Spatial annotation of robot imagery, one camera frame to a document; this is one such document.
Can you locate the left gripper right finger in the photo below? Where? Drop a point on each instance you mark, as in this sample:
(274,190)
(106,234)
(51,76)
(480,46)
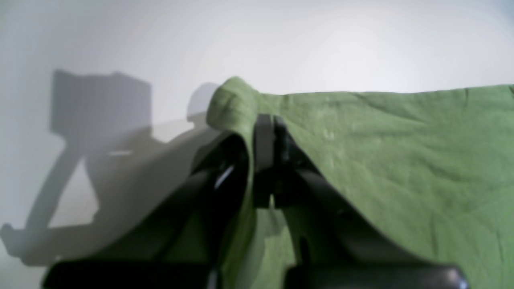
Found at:
(335,246)

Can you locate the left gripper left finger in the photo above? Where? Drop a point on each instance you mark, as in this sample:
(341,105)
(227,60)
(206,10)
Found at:
(179,245)

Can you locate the green T-shirt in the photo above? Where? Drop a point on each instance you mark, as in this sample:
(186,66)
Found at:
(432,171)

